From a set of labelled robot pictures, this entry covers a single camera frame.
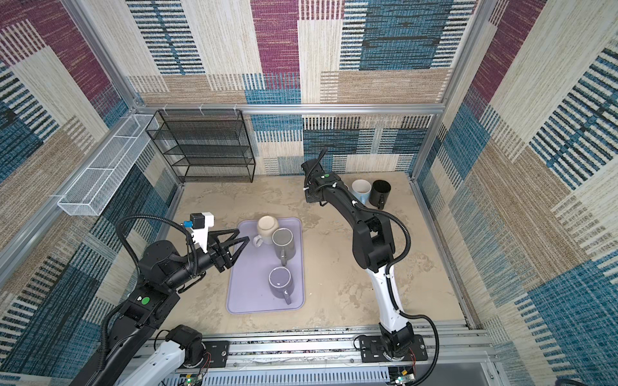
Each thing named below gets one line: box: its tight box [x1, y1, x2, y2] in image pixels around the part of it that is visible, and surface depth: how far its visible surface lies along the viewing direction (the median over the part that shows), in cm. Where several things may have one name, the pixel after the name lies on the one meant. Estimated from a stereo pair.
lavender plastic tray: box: [226, 217, 305, 315], surface depth 87 cm
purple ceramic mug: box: [267, 266, 295, 305], surface depth 81 cm
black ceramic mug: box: [368, 179, 392, 210], surface depth 106 cm
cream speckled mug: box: [252, 215, 280, 248], surface depth 94 cm
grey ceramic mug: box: [271, 227, 297, 267], surface depth 89 cm
